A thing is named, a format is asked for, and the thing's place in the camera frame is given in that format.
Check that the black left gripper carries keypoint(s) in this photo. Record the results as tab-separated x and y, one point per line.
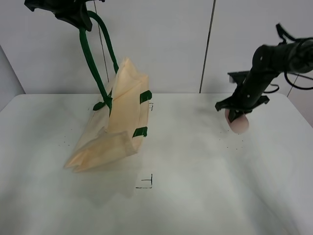
73	12

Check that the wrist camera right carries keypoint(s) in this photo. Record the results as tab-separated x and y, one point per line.
237	77

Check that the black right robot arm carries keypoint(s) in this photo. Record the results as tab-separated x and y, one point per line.
268	63

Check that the cream linen bag green handles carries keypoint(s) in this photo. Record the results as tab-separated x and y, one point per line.
119	122

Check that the pink peach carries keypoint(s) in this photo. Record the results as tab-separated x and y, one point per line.
239	125

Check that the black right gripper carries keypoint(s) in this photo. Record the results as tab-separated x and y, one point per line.
236	105

